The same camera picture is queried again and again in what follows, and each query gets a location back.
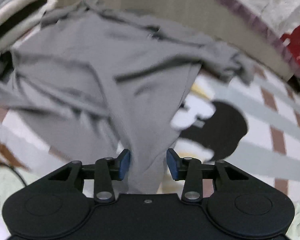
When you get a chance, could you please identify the grey waffle knit shirt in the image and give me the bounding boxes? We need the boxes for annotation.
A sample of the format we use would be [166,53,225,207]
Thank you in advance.
[0,0,254,193]

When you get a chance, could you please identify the folded cream white garment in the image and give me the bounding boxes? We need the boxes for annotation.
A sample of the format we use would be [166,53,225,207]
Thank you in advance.
[0,0,37,26]

